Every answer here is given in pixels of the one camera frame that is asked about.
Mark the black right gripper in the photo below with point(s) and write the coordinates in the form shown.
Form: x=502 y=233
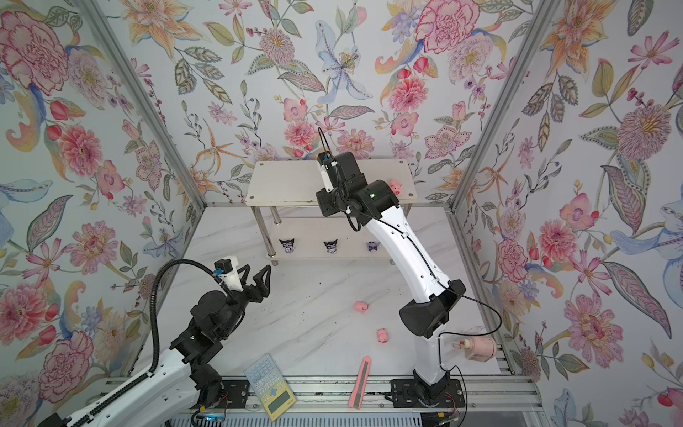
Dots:
x=324 y=200

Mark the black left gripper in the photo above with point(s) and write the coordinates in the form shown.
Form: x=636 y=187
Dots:
x=254 y=297

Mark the pink pig toy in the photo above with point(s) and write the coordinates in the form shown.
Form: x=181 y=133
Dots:
x=382 y=335
x=360 y=307
x=396 y=187

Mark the black purple toy figure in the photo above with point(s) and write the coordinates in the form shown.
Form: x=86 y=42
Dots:
x=288 y=245
x=373 y=246
x=331 y=246

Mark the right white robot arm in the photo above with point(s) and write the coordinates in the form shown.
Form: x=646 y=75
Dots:
x=375 y=207

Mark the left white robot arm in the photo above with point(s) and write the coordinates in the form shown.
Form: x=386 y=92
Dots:
x=181 y=374

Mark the white two-tier shelf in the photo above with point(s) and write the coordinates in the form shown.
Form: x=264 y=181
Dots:
x=299 y=222

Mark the yellow calculator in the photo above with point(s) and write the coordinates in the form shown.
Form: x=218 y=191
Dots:
x=270 y=387

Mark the pink box cutter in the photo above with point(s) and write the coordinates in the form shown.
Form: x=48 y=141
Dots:
x=358 y=393

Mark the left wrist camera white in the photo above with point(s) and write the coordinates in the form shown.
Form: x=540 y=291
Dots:
x=226 y=272

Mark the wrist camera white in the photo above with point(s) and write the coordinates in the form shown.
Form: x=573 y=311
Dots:
x=226 y=272
x=325 y=160

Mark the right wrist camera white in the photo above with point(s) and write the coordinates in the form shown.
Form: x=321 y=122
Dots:
x=325 y=160

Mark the aluminium front rail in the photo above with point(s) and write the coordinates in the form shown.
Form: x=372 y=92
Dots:
x=484 y=393

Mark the aluminium corner post right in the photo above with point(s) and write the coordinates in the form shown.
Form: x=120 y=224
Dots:
x=539 y=24

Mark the aluminium corner post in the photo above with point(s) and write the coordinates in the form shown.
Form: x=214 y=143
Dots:
x=539 y=24
x=93 y=15

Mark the aluminium corner post left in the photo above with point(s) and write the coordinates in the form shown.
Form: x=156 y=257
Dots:
x=93 y=15

